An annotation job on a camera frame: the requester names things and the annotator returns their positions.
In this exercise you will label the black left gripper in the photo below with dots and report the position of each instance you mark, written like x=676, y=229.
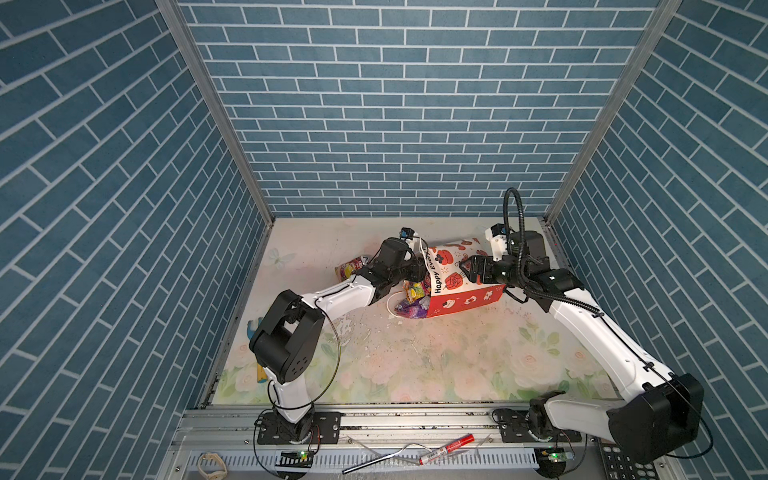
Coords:
x=418, y=270

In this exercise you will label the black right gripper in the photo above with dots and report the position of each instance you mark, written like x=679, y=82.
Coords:
x=485, y=261

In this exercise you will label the red white paper bag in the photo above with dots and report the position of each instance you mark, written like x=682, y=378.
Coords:
x=451, y=292

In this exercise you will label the orange fruit candy packet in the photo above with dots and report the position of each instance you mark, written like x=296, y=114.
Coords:
x=348, y=268

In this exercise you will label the purple snack packet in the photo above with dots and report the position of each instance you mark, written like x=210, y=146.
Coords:
x=418, y=309

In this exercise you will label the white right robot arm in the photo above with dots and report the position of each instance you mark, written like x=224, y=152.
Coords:
x=657, y=411

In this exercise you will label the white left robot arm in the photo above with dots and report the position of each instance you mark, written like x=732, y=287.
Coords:
x=285, y=340

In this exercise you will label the red marker pen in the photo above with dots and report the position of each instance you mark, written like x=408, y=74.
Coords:
x=446, y=449

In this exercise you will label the metal rod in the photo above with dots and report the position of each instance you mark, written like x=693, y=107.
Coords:
x=395, y=455

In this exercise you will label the black calculator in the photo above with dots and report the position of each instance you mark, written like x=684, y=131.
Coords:
x=618, y=466

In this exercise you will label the beige rubber band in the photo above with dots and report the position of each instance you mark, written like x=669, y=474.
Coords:
x=211, y=466

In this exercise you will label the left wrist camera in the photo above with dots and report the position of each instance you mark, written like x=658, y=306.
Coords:
x=407, y=234

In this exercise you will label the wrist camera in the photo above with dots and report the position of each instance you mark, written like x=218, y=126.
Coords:
x=407, y=234
x=507, y=244

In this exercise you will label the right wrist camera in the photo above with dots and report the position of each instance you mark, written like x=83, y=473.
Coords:
x=507, y=244

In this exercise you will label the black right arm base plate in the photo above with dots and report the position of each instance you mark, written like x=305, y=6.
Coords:
x=513, y=428

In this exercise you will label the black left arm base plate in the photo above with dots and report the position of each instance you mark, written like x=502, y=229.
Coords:
x=318, y=427

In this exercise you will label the aluminium front rail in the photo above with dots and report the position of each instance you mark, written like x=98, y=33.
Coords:
x=367, y=431

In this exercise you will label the aluminium corner frame post left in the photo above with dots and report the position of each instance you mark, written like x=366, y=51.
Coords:
x=172, y=15

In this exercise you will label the aluminium corner frame post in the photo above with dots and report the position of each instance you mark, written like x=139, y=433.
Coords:
x=657, y=24
x=172, y=15

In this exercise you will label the aluminium corner frame post right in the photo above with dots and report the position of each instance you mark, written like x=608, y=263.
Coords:
x=657, y=24

